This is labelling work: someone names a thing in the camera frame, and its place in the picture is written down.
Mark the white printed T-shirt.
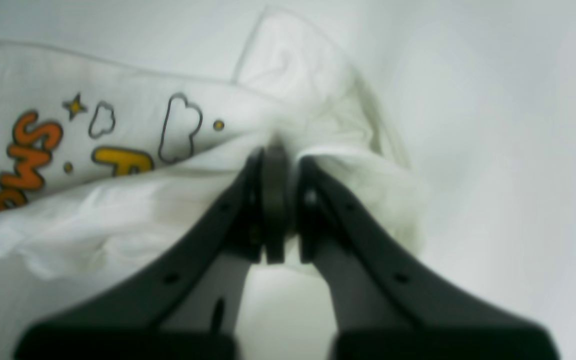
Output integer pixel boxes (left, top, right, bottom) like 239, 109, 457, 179
0, 9, 425, 280

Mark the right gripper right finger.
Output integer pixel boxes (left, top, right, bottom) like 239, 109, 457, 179
296, 156, 560, 360

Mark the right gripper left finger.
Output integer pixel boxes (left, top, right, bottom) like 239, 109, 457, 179
14, 145, 290, 360

